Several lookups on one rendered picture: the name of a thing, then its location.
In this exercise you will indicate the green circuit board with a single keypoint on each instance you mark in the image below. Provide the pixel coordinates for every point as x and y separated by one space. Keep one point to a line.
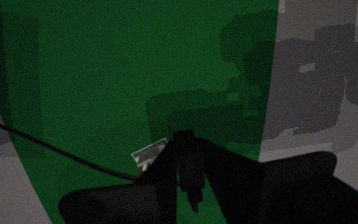
109 81

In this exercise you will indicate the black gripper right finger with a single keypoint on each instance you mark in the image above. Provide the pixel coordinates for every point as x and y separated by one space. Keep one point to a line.
243 186

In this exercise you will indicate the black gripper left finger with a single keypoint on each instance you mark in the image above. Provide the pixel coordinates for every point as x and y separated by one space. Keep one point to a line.
150 198

